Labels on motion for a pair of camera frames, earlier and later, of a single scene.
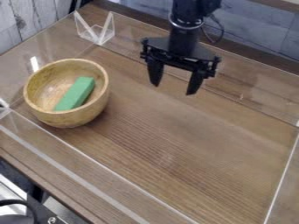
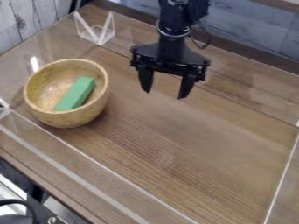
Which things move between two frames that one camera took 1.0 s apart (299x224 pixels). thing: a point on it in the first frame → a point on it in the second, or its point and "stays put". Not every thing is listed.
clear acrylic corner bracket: (97, 33) stays put
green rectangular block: (78, 94) stays put
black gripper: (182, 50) → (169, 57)
